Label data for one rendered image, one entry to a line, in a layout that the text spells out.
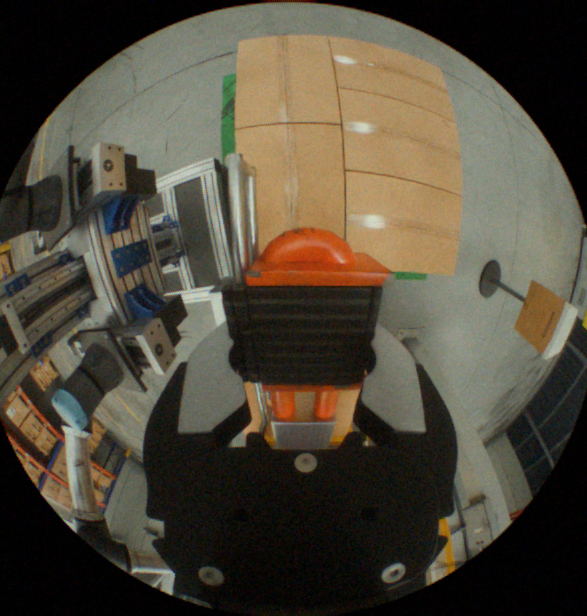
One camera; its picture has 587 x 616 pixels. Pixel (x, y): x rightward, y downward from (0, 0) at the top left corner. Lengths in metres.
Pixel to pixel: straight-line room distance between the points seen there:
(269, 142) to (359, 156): 0.33
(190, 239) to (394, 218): 1.08
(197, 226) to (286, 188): 0.64
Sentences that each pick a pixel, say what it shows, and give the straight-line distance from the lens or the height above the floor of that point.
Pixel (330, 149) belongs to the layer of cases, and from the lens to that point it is 0.81.
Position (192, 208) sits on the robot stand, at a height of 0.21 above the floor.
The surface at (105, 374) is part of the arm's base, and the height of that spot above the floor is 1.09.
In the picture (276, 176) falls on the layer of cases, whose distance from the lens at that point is 0.77.
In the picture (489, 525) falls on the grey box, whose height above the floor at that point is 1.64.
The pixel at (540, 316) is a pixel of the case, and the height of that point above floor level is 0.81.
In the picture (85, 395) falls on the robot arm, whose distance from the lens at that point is 0.60.
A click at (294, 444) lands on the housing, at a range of 0.24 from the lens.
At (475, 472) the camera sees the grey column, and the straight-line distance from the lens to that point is 1.36.
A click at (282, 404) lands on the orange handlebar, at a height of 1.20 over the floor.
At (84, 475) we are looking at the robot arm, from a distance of 0.74.
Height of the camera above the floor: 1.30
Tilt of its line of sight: 62 degrees down
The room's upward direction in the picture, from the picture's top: 176 degrees counter-clockwise
